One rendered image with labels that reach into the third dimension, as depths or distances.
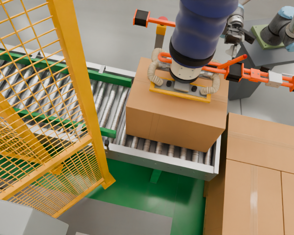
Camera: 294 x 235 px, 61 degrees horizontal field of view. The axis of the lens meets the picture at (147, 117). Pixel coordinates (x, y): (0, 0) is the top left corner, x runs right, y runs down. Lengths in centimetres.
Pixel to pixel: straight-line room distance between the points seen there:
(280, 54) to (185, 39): 136
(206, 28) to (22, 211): 89
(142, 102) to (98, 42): 176
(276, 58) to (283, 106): 90
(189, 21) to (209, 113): 65
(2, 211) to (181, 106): 120
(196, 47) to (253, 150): 110
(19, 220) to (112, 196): 181
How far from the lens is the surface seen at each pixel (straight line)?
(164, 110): 148
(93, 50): 306
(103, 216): 224
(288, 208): 201
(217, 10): 102
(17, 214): 49
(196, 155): 184
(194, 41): 113
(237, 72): 139
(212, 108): 156
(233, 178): 188
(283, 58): 237
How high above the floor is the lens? 222
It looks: 61 degrees down
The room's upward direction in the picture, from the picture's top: 9 degrees clockwise
